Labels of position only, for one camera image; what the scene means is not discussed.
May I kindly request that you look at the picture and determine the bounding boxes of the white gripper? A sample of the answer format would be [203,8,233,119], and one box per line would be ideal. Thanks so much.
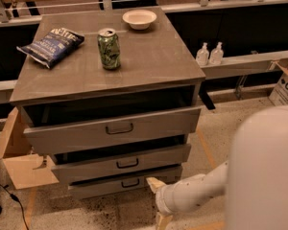
[146,177,181,230]

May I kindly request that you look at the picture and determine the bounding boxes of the grey bottom drawer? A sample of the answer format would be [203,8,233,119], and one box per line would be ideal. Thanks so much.
[68,165,182,199]

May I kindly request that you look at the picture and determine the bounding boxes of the grey drawer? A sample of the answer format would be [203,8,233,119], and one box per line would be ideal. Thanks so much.
[24,106,201,154]
[68,165,182,199]
[52,144,191,184]

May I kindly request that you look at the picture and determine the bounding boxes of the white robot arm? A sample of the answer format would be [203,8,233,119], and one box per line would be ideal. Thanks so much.
[147,105,288,230]

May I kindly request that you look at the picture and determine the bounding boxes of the grey middle drawer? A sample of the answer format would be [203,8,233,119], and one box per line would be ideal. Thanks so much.
[52,144,191,184]

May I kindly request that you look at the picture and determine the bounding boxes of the grey top drawer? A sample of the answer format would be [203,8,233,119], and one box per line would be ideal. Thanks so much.
[24,106,201,154]

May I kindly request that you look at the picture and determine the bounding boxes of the grey drawer cabinet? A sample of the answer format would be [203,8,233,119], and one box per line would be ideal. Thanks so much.
[9,6,206,200]

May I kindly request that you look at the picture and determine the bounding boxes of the flat cardboard box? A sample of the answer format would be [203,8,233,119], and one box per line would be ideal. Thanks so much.
[0,108,59,189]

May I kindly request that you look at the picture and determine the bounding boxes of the clear sanitizer bottle left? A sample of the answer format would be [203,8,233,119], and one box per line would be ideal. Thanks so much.
[196,42,209,66]

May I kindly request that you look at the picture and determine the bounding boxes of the clear sanitizer bottle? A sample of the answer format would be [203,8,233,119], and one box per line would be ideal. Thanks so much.
[209,42,224,64]
[196,42,209,66]

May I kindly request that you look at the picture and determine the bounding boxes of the clear sanitizer bottle right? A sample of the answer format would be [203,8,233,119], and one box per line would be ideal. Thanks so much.
[209,42,224,64]

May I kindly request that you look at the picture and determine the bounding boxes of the white printed cardboard box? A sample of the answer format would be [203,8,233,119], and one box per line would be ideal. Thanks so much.
[269,64,288,105]

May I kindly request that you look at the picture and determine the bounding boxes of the green soda can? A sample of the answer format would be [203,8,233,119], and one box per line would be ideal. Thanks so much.
[97,28,121,70]

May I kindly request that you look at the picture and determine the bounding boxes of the white bowl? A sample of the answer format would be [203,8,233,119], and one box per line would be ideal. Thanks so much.
[123,10,156,30]

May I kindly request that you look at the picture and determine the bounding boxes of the blue chip bag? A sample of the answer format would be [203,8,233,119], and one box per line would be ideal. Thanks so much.
[16,28,84,69]

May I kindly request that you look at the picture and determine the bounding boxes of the grey metal railing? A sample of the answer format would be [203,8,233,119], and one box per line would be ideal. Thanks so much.
[0,0,288,104]

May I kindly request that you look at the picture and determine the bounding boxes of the black power cable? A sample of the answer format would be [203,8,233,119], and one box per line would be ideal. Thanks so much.
[0,180,31,230]

